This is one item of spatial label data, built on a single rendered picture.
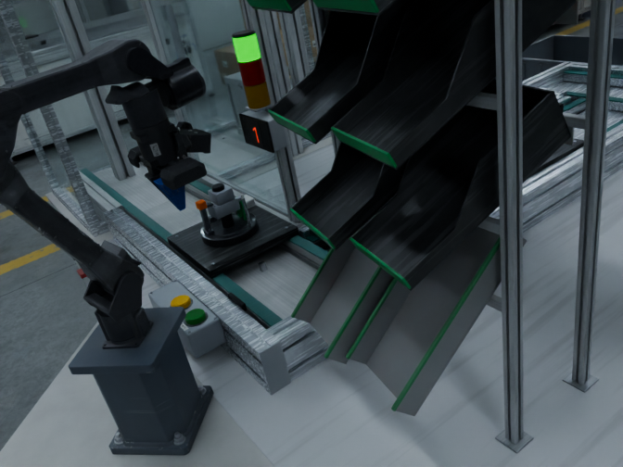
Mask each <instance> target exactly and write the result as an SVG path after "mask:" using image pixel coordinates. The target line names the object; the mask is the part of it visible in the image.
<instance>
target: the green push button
mask: <svg viewBox="0 0 623 467"><path fill-rule="evenodd" d="M205 318H206V313H205V311H204V310H203V309H192V310H190V311H188V312H187V313H186V316H185V321H186V323H187V324H190V325H194V324H198V323H200V322H203V321H204V320H205Z"/></svg>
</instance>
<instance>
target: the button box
mask: <svg viewBox="0 0 623 467"><path fill-rule="evenodd" d="M181 295H186V296H189V297H190V300H191V303H190V305H189V306H188V307H187V308H185V309H184V310H185V313H187V312H188V311H190V310H192V309H203V310H204V311H205V313H206V318H205V320H204V321H203V322H200V323H198V324H194V325H190V324H187V323H186V321H185V319H184V320H183V322H182V324H181V326H180V328H179V330H178V331H177V332H178V335H179V336H180V339H181V342H182V344H183V345H184V346H185V347H186V348H187V349H188V350H189V352H190V353H191V354H192V355H193V356H194V357H195V358H196V359H197V358H199V357H201V356H202V355H204V354H206V353H208V352H210V351H211V350H213V349H214V348H216V347H218V346H220V345H222V344H223V343H225V342H226V338H225V335H224V332H223V327H222V324H221V321H220V319H219V318H218V317H217V316H216V315H215V314H214V313H213V312H212V311H211V310H210V309H208V308H207V307H206V306H205V305H204V304H203V303H202V302H201V301H199V300H198V299H197V298H196V297H195V296H194V295H193V294H192V293H191V292H189V291H188V290H187V289H186V288H185V287H184V286H183V285H182V284H181V283H179V282H178V281H177V280H174V281H173V282H171V283H169V284H166V285H164V286H162V287H160V288H158V289H156V290H154V291H152V292H150V293H149V294H148V296H149V298H150V301H151V304H152V306H153V308H169V307H171V302H172V300H173V299H174V298H175V297H178V296H181Z"/></svg>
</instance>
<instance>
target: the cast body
mask: <svg viewBox="0 0 623 467"><path fill-rule="evenodd" d="M208 193H209V197H210V201H211V203H212V204H213V206H212V207H209V208H208V211H209V214H210V215H211V216H212V217H214V218H215V219H217V220H218V219H220V218H222V217H224V216H226V215H229V214H231V213H233V212H235V211H237V210H239V209H240V204H239V201H241V200H242V199H241V196H239V197H235V195H234V191H233V188H232V187H230V186H228V185H226V184H224V183H216V184H214V185H213V186H212V187H211V189H210V190H209V191H208Z"/></svg>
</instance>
